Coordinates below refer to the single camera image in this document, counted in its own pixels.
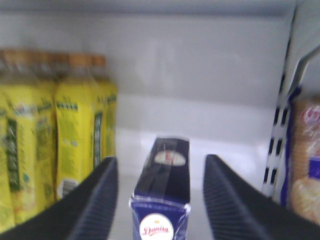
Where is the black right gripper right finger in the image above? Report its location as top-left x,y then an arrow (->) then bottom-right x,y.
202,154 -> 320,240

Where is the yellow pear drink bottle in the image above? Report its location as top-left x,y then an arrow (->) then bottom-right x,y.
1,49 -> 55,225
0,49 -> 16,231
55,53 -> 104,200

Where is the blue cracker packet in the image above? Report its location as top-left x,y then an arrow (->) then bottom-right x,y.
280,87 -> 320,225

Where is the yellow pear drink bottle left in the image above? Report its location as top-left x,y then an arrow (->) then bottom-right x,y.
0,49 -> 16,231

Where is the yellow pear drink bottle middle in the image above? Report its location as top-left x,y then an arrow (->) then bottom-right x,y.
1,49 -> 55,225

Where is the dark blue Chocofello cookie box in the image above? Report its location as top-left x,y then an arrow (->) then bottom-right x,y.
128,137 -> 191,240

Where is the yellow pear drink bottle right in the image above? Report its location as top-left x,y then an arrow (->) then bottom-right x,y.
55,53 -> 104,200

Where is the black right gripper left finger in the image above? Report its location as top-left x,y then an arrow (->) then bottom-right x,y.
0,157 -> 118,240

